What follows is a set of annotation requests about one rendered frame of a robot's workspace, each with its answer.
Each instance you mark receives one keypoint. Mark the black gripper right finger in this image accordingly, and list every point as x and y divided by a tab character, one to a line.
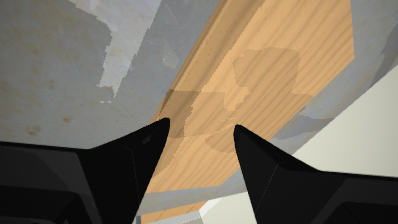
285	190

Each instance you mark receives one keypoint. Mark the light wooden board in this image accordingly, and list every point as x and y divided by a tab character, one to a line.
256	63

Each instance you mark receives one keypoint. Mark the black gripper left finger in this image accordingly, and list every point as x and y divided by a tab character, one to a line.
111	178

